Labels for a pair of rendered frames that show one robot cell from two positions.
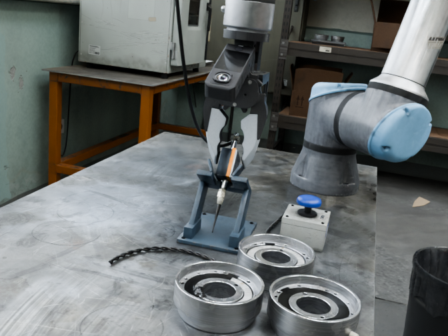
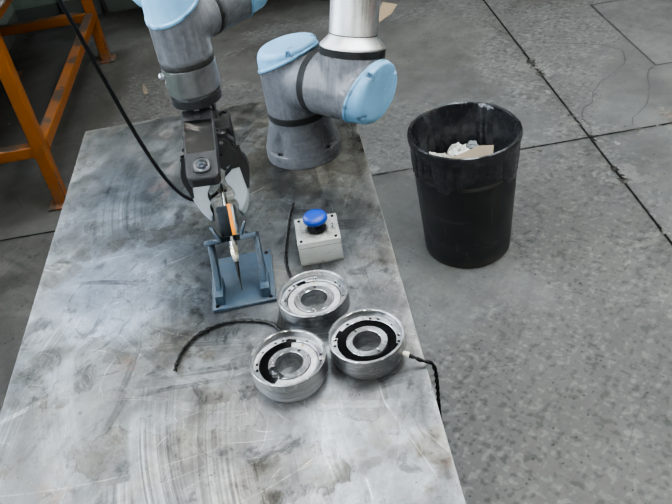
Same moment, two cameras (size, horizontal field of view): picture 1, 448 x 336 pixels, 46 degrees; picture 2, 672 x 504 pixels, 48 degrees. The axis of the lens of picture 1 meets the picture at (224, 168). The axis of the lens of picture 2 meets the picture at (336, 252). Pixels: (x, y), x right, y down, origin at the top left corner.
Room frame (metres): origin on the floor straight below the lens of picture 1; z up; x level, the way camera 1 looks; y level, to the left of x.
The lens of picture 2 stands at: (-0.17, 0.09, 1.58)
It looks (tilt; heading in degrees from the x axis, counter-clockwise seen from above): 38 degrees down; 345
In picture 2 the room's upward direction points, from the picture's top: 10 degrees counter-clockwise
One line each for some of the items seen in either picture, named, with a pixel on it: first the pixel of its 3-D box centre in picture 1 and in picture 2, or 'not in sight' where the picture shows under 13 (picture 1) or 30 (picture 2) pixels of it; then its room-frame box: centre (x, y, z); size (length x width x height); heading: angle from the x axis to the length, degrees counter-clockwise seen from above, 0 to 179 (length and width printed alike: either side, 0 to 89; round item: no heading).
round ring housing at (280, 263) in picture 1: (275, 262); (314, 302); (0.67, -0.08, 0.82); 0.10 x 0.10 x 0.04
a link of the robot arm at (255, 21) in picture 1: (246, 17); (189, 77); (0.84, -0.01, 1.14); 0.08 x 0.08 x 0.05
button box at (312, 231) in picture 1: (305, 225); (318, 236); (0.81, -0.14, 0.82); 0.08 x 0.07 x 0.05; 166
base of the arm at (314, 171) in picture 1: (327, 163); (300, 127); (1.13, -0.22, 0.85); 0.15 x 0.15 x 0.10
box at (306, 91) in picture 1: (318, 91); not in sight; (4.21, -0.68, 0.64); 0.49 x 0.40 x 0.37; 81
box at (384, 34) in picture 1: (400, 26); not in sight; (4.09, -1.19, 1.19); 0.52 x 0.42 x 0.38; 76
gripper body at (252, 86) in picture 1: (243, 70); (205, 125); (0.85, -0.01, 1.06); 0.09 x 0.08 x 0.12; 167
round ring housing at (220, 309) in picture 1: (218, 296); (289, 366); (0.56, -0.01, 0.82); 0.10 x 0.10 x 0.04
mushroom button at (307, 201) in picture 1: (307, 211); (316, 226); (0.81, -0.14, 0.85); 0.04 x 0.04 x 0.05
